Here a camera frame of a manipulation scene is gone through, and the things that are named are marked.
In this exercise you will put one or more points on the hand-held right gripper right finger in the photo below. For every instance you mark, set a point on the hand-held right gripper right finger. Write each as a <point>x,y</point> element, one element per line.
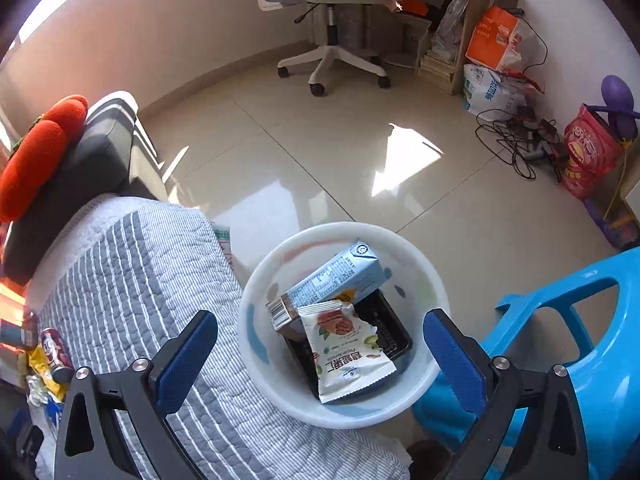
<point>455,360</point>

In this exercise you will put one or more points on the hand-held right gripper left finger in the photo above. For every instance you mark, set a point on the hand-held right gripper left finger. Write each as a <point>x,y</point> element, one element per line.
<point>185,360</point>

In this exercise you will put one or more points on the black plastic compartment tray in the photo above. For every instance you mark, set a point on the black plastic compartment tray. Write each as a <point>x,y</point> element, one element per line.
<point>395,340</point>

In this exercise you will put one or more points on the white plastic trash bin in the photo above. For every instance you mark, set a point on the white plastic trash bin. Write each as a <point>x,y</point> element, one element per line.
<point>280,395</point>

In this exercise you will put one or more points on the white nut snack packet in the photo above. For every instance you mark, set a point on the white nut snack packet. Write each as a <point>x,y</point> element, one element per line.
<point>345,365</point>

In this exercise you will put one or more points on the crushed red drink can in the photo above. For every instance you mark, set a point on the crushed red drink can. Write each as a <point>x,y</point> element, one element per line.
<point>55,347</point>

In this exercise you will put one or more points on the light blue drink carton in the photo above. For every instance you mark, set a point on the light blue drink carton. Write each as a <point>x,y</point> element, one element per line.
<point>340,270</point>

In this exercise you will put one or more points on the grey striped quilted cushion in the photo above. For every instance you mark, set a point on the grey striped quilted cushion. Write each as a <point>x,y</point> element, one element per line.
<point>125,270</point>

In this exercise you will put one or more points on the white green packet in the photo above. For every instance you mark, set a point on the white green packet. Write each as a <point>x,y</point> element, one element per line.
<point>224,245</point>

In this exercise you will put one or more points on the blue plastic stool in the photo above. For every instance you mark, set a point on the blue plastic stool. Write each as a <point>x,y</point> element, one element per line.
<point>610,360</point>

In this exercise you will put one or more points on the red gift bag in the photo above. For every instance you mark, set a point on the red gift bag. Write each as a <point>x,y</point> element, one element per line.
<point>587,150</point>

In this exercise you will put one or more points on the red pumpkin cushion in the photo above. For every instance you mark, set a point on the red pumpkin cushion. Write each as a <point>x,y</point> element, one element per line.
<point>45,150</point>

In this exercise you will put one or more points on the white printed bag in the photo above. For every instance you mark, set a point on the white printed bag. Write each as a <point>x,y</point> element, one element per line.
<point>487,90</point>

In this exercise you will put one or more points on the purple balloon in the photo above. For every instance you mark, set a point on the purple balloon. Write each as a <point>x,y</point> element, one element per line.
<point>617,92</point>

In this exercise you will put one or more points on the orange cardboard box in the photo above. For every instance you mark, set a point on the orange cardboard box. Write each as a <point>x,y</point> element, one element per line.
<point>492,35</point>

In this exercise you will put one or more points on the white office chair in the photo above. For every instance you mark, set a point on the white office chair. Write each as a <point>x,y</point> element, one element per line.
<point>332,55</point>

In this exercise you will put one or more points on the clear plastic bag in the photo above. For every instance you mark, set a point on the clear plastic bag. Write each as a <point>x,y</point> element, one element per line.
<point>452,25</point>

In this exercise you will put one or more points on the orange cloth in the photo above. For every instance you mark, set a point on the orange cloth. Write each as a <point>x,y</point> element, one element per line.
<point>414,7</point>

